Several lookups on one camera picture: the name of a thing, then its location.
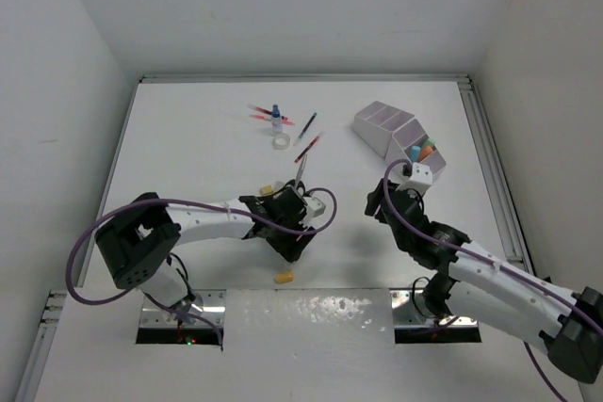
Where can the orange highlighter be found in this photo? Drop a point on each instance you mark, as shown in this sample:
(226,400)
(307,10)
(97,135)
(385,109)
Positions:
(425,152)

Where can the pink red pen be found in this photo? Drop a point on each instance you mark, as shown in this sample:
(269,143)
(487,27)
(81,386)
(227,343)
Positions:
(271,119)

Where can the white organizer box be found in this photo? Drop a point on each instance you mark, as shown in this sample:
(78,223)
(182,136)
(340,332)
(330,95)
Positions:
(376,123)
(412,142)

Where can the blue highlighter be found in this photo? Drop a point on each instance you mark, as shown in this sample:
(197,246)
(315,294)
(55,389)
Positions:
(414,153)

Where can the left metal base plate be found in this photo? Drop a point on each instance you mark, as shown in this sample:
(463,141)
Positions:
(208,304)

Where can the white organizer box left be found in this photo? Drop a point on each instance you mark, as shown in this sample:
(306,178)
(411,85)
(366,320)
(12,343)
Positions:
(376,123)

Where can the clear tape roll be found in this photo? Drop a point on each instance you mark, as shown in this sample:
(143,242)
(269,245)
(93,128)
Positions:
(281,142)

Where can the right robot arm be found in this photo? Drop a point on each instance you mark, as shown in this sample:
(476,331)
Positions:
(563,324)

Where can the yellow eraser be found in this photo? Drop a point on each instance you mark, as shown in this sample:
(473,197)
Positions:
(266,190)

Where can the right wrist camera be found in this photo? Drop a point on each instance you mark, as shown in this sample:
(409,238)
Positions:
(419,180)

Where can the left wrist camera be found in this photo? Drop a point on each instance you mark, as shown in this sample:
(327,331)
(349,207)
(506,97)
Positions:
(313,208)

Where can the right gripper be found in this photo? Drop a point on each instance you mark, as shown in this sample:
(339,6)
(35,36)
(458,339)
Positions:
(372,206)

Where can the white organizer box right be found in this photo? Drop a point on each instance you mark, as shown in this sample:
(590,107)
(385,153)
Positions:
(412,142)

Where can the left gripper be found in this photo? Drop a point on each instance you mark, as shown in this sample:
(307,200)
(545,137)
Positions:
(290,248)

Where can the green highlighter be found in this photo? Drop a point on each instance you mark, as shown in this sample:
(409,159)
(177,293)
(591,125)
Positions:
(428,143)

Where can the metal base plate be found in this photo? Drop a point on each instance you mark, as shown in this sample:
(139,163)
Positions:
(208,304)
(409,313)

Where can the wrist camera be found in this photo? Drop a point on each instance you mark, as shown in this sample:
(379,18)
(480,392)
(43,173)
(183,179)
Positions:
(419,180)
(313,208)

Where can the blue spray bottle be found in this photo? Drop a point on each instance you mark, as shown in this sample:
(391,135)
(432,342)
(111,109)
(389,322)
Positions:
(277,127)

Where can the dark red pen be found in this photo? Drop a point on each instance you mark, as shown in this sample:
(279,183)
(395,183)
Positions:
(260,109)

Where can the yellow highlighter cap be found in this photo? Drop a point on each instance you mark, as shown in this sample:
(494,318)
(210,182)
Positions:
(284,277)

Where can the large black scissors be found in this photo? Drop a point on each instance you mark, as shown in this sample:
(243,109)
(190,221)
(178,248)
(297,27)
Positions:
(297,180)

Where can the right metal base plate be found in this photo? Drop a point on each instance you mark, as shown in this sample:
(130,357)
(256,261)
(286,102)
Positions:
(409,313)

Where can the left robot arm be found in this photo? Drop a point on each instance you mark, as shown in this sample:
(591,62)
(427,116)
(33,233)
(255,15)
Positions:
(137,244)

